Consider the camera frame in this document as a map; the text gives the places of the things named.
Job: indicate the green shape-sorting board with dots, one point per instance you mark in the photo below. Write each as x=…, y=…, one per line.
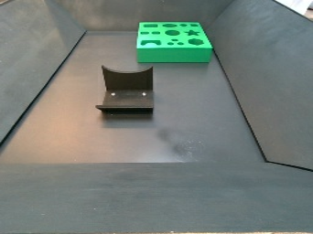
x=172, y=42

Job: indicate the black curved holder block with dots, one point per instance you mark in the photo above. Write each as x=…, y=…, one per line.
x=128, y=90

